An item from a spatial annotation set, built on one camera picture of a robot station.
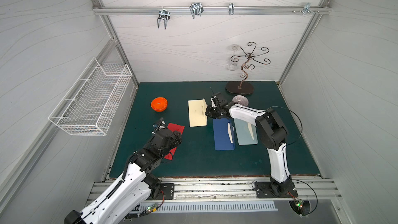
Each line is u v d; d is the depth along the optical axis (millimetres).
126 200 545
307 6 765
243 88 1152
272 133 543
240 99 1076
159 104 1037
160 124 673
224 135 927
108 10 784
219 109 765
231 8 782
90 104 689
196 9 766
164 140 568
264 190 734
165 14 781
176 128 951
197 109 1051
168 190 734
